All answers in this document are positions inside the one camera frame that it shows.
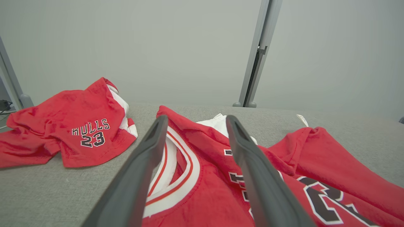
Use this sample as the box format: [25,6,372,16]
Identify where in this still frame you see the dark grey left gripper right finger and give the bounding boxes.
[225,115,317,227]

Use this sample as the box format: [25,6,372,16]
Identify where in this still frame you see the grey partition frame post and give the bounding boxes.
[233,0,283,108]
[0,36,34,110]

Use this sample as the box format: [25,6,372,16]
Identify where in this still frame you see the red Bulls 23 shorts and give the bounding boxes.
[0,77,138,168]

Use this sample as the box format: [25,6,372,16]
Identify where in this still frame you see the red basketball jersey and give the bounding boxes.
[142,105,404,227]

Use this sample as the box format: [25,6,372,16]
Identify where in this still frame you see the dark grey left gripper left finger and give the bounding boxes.
[81,115,169,227]

